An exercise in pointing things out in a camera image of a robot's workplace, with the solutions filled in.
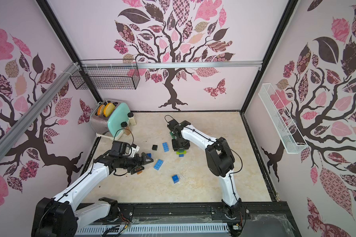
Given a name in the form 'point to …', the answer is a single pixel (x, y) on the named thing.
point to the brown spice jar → (127, 130)
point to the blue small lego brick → (175, 178)
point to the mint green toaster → (107, 117)
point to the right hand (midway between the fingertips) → (180, 150)
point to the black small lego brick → (154, 147)
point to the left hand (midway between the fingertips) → (147, 167)
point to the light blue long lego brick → (158, 164)
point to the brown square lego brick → (139, 172)
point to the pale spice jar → (131, 120)
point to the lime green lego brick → (183, 153)
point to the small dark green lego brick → (173, 135)
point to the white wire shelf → (290, 137)
